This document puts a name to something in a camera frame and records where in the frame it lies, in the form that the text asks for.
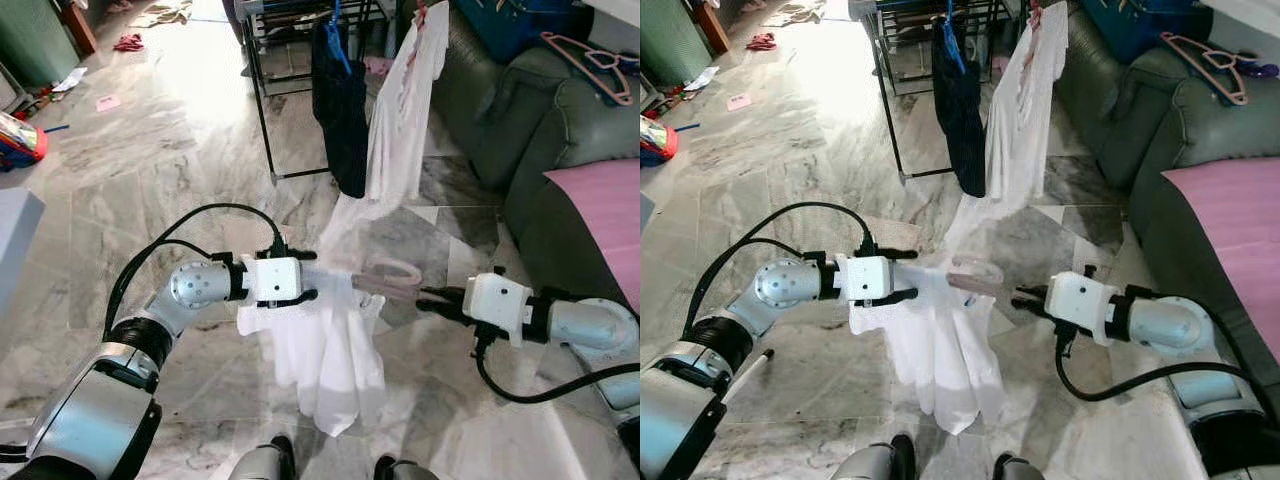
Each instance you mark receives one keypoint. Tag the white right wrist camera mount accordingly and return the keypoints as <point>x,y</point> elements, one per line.
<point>1078,300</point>
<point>495,300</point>

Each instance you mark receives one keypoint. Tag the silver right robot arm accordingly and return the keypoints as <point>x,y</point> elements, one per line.
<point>1165,325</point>
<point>590,325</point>

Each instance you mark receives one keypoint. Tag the blue plastic hanger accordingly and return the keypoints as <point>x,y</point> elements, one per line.
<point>957,50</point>
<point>340,50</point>

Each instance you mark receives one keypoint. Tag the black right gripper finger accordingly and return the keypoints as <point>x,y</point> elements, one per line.
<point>1028,307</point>
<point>1029,292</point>
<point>440,310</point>
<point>440,293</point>

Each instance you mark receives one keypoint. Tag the white paper sheet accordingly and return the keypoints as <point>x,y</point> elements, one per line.
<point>700,78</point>
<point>70,78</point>

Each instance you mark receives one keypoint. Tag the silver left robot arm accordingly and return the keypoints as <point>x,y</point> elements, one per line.
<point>90,410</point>
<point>690,420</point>

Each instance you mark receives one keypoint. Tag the pink cushion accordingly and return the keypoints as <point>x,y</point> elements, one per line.
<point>1230,230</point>
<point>600,220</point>

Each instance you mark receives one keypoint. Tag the black metal drying rack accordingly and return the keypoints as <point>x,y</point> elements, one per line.
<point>262,110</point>
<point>890,110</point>

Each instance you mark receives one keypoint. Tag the red crumpled cloth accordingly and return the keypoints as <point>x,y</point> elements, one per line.
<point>761,42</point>
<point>129,42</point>

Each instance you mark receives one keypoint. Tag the green storage bin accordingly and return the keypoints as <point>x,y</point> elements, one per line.
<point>670,40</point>
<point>35,40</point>

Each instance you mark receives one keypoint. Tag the small pink paper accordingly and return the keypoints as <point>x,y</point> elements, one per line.
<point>107,102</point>
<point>739,101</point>

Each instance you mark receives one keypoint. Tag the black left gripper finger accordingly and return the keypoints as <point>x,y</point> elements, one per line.
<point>900,256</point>
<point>303,257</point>
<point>898,295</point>
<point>303,297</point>

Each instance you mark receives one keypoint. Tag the dark green sofa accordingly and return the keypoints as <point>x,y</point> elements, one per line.
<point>1150,110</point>
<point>540,110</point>

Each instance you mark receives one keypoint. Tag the robot right leg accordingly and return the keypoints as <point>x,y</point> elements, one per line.
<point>405,470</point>
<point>1018,470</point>

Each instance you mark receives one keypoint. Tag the robot leg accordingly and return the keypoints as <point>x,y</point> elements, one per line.
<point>265,462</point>
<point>875,462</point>
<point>1018,470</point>
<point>405,470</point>

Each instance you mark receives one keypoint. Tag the pale pink plastic hanger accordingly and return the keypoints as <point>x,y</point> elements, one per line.
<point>385,285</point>
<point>985,285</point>

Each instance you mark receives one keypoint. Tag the dark navy garment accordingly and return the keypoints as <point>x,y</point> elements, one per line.
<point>345,110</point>
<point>965,110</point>

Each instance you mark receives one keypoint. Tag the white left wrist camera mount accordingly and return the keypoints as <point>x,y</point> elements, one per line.
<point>863,278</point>
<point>272,278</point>

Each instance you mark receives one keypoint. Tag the red and blue backpack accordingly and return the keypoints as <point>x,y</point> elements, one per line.
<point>655,140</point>
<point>20,145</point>

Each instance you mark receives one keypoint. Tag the pink wooden-look hanger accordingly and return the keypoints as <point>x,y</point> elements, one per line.
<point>1220,58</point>
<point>600,58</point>

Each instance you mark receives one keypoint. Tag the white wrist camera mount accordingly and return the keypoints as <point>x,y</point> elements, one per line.
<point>863,278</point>
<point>1078,300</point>
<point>495,300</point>
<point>272,278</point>

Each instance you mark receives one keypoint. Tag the white shirt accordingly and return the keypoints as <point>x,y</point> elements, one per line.
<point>1020,130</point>
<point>940,370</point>
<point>330,370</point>
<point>400,130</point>

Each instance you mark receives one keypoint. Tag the robot left leg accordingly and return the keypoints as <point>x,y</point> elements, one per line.
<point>875,462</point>
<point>265,462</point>

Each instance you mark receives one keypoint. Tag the red plastic hanger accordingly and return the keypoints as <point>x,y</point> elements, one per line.
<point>418,15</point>
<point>1034,15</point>

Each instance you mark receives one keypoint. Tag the blue bag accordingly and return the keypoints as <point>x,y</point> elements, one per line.
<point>1130,25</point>
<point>510,25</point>

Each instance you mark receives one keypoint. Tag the beige floor cloth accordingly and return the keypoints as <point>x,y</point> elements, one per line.
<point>162,13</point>
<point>795,13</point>

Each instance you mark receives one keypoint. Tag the brown wooden door frame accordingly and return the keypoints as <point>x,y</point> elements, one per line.
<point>712,25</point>
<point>78,25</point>

